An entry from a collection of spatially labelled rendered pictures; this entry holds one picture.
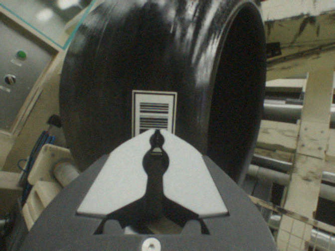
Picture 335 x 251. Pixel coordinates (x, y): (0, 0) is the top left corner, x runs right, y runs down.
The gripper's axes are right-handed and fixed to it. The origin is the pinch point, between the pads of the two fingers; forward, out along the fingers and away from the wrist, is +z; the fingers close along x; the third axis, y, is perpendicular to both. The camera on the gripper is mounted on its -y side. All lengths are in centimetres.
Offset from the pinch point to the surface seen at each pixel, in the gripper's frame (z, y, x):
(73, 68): 11.7, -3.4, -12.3
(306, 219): 13, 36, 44
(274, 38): 60, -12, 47
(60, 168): 16.4, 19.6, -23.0
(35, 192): 13.1, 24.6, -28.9
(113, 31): 7.4, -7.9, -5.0
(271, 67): 56, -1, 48
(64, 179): 12.6, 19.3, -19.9
